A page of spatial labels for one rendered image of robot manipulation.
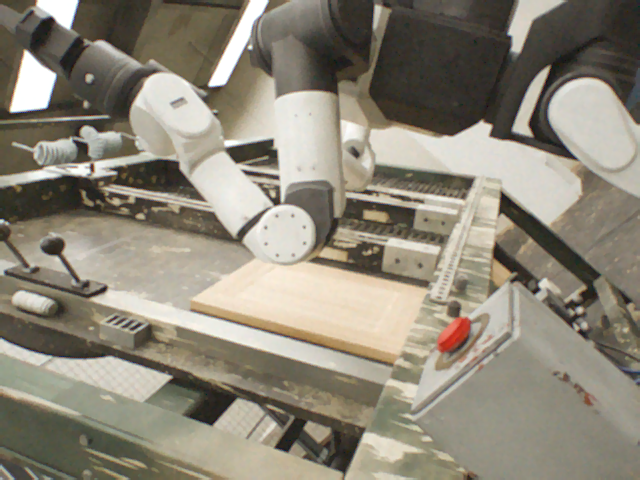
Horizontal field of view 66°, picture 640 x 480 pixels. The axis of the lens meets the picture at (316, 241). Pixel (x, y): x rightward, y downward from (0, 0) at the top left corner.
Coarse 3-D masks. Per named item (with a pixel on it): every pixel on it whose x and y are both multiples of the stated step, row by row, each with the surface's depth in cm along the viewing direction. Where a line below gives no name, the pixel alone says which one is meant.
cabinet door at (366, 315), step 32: (224, 288) 100; (256, 288) 102; (288, 288) 104; (320, 288) 105; (352, 288) 106; (384, 288) 107; (416, 288) 109; (256, 320) 90; (288, 320) 89; (320, 320) 90; (352, 320) 92; (384, 320) 93; (384, 352) 82
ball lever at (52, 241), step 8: (40, 240) 80; (48, 240) 80; (56, 240) 80; (64, 240) 82; (40, 248) 80; (48, 248) 80; (56, 248) 80; (64, 248) 82; (64, 256) 84; (64, 264) 84; (72, 272) 86; (72, 280) 88; (80, 280) 88; (88, 280) 89
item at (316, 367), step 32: (0, 288) 93; (32, 288) 90; (96, 320) 86; (160, 320) 81; (192, 320) 82; (224, 352) 78; (256, 352) 76; (288, 352) 75; (320, 352) 76; (320, 384) 73; (352, 384) 71; (384, 384) 69
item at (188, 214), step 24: (96, 144) 146; (48, 168) 149; (96, 192) 147; (120, 192) 144; (144, 192) 147; (144, 216) 143; (168, 216) 140; (192, 216) 137; (216, 216) 135; (336, 240) 124; (360, 240) 122; (384, 240) 123; (360, 264) 123; (384, 264) 121; (408, 264) 119; (432, 264) 117
